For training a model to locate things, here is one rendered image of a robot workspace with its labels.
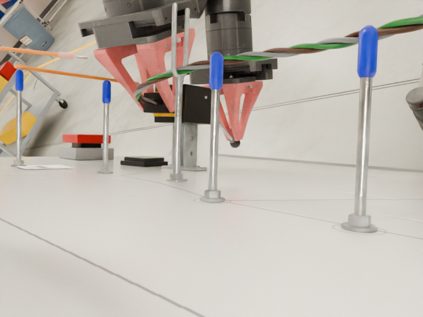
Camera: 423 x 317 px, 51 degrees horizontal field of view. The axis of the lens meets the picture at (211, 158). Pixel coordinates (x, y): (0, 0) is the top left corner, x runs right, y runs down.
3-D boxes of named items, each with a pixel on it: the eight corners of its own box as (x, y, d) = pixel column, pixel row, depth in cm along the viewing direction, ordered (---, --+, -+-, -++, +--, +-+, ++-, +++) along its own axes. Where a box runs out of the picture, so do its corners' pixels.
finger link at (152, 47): (172, 122, 41) (146, 18, 37) (117, 122, 45) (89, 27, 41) (211, 99, 46) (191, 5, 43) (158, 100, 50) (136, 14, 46)
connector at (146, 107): (193, 114, 48) (194, 95, 48) (164, 112, 44) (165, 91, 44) (171, 114, 49) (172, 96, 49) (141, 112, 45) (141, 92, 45)
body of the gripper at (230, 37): (253, 76, 50) (250, 7, 49) (183, 79, 56) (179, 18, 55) (279, 73, 56) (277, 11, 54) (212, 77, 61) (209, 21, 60)
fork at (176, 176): (175, 178, 38) (180, 10, 37) (192, 180, 37) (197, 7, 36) (160, 180, 36) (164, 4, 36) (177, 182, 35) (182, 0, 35)
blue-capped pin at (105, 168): (116, 173, 42) (118, 80, 41) (104, 173, 40) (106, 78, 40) (106, 172, 43) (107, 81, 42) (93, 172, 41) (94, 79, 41)
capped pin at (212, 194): (195, 200, 26) (199, 50, 25) (205, 197, 27) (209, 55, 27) (219, 202, 25) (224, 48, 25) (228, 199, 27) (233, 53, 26)
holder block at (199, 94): (215, 124, 50) (216, 88, 50) (184, 122, 45) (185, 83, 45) (186, 124, 52) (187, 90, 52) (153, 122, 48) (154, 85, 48)
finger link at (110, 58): (165, 122, 41) (140, 19, 38) (111, 122, 45) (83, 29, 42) (204, 99, 47) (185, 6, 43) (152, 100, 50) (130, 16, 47)
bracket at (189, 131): (207, 170, 49) (208, 124, 49) (194, 170, 47) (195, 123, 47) (174, 166, 52) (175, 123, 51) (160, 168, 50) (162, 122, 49)
